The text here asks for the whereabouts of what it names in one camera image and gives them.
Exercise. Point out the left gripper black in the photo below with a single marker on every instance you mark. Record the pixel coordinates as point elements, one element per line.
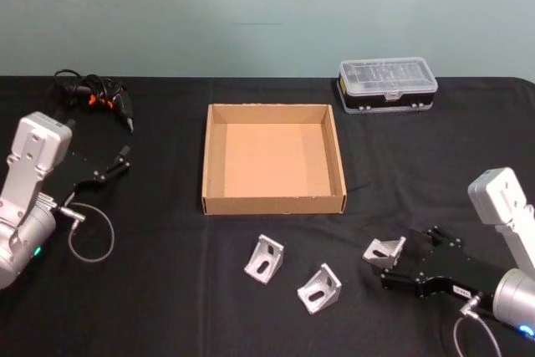
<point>75,171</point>

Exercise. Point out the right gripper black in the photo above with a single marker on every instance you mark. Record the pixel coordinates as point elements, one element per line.
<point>455,269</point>

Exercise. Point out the silver metal corner bracket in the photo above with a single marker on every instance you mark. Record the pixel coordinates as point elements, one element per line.
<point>261,267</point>
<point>378,253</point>
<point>319,292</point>

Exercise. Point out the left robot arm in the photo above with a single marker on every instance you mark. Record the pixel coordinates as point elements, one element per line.
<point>29,173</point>

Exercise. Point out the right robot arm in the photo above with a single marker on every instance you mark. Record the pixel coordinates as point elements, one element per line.
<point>516,290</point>

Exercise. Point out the black table cloth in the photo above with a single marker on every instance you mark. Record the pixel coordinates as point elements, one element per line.
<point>167,290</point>

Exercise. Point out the shallow brown cardboard tray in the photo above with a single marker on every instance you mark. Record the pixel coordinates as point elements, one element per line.
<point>271,160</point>

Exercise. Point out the clear plastic case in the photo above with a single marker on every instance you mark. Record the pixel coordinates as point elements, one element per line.
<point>386,81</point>

